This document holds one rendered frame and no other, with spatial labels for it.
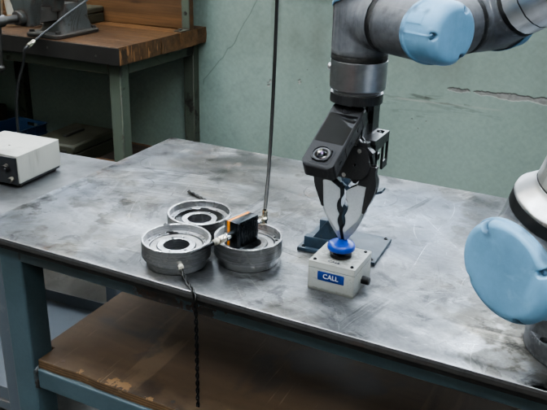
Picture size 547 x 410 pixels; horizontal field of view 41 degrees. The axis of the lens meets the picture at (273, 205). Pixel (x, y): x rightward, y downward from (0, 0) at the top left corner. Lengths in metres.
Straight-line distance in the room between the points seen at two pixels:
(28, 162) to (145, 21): 1.30
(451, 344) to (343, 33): 0.42
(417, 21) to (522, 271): 0.30
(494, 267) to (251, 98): 2.22
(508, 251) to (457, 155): 1.92
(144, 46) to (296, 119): 0.65
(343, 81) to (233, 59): 1.99
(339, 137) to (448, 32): 0.19
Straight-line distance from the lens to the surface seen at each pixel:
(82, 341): 1.41
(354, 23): 0.92
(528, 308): 0.77
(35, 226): 1.28
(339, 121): 0.95
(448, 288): 1.09
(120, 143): 2.66
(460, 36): 0.87
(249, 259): 1.06
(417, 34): 0.85
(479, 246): 0.78
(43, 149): 1.84
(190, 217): 1.21
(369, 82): 0.95
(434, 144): 2.68
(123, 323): 1.45
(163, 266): 1.07
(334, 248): 1.02
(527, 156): 2.62
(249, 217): 1.09
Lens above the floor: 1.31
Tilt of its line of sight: 22 degrees down
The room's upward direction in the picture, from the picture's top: 1 degrees clockwise
